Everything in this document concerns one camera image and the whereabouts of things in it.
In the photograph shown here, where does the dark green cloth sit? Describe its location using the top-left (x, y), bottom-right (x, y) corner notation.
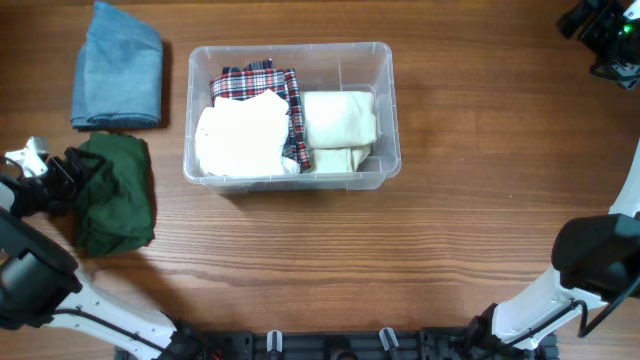
top-left (75, 133), bottom-right (154, 257)

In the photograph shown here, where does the blue towel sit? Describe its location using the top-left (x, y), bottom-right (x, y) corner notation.
top-left (70, 1), bottom-right (164, 130)

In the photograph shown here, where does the white cloth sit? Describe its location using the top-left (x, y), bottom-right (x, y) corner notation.
top-left (195, 90), bottom-right (300, 177)

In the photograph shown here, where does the plaid cloth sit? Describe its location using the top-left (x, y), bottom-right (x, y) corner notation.
top-left (209, 59), bottom-right (311, 171)

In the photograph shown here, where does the clear plastic storage container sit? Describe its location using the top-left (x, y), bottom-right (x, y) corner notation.
top-left (183, 42), bottom-right (402, 193)

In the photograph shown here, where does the cream cloth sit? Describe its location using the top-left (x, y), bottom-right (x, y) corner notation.
top-left (301, 91), bottom-right (378, 174)

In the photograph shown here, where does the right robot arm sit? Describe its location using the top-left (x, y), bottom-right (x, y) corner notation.
top-left (450, 0), bottom-right (639, 359)

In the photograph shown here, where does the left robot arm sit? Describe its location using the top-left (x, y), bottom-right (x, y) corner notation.
top-left (1, 144), bottom-right (206, 360)

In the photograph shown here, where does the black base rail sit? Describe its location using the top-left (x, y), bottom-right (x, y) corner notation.
top-left (113, 327), bottom-right (559, 360)

